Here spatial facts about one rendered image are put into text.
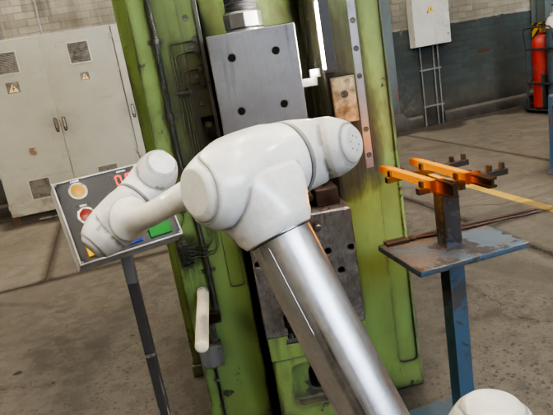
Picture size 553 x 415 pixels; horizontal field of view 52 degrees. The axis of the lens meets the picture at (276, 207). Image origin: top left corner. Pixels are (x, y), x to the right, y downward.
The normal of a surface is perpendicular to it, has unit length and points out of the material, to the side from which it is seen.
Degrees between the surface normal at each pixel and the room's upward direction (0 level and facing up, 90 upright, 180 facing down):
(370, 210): 90
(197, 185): 85
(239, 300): 90
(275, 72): 90
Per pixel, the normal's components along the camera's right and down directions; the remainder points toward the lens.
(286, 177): 0.59, -0.27
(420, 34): 0.29, 0.21
